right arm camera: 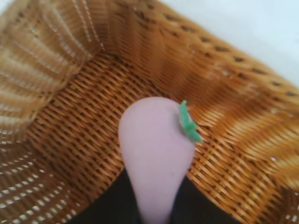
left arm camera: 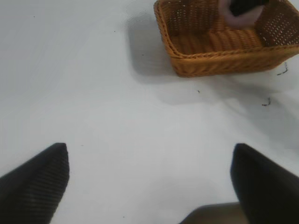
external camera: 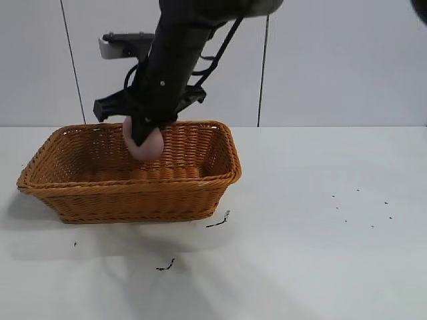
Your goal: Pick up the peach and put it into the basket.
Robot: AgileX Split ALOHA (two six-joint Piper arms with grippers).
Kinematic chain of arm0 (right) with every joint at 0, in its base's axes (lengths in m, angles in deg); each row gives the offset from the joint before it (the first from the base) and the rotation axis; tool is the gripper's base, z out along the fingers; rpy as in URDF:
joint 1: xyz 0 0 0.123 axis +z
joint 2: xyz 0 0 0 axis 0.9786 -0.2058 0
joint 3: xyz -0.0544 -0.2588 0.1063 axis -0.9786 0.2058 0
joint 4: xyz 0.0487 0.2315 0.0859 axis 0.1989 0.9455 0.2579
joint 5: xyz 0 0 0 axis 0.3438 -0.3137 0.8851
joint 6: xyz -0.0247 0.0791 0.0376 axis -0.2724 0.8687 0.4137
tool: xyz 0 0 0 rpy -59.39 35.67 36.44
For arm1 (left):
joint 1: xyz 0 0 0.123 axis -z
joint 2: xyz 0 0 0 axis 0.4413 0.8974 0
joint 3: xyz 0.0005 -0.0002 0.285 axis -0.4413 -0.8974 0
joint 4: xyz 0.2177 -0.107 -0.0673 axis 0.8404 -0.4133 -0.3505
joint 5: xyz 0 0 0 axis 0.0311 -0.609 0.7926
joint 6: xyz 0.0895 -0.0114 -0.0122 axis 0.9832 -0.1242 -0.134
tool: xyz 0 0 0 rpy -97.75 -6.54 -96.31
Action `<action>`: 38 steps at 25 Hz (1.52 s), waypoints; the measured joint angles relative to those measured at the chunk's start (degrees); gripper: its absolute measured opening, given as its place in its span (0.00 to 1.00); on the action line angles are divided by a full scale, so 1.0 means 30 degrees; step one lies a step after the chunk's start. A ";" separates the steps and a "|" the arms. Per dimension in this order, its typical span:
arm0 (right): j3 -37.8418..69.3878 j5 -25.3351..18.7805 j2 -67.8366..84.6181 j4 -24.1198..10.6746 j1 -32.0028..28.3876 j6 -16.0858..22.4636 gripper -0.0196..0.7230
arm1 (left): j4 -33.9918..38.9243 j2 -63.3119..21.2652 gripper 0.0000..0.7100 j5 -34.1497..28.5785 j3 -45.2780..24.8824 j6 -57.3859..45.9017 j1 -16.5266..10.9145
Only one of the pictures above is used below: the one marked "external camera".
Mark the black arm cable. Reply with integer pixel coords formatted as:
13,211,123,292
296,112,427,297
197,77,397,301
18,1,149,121
123,61,148,91
190,15,245,88

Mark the pink peach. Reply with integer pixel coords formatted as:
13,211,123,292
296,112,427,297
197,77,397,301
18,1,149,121
122,116,165,162

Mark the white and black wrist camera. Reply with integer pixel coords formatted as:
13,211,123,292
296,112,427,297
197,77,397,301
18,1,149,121
97,32,156,61

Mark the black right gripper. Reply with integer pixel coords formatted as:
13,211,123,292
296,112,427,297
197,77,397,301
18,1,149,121
93,61,206,147

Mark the woven brown wicker basket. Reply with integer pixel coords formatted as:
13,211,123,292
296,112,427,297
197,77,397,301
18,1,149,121
16,120,243,225

